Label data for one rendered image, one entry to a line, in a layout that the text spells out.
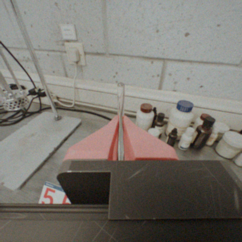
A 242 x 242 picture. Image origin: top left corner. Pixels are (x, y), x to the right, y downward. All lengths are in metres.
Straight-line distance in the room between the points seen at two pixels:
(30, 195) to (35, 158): 0.10
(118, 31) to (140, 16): 0.09
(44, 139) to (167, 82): 0.49
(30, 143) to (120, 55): 0.45
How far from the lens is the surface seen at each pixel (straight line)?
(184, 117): 0.43
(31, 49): 0.49
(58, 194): 0.34
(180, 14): 0.50
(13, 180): 0.45
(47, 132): 0.53
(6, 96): 0.44
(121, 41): 0.53
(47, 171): 0.43
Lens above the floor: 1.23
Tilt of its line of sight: 38 degrees down
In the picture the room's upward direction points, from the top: straight up
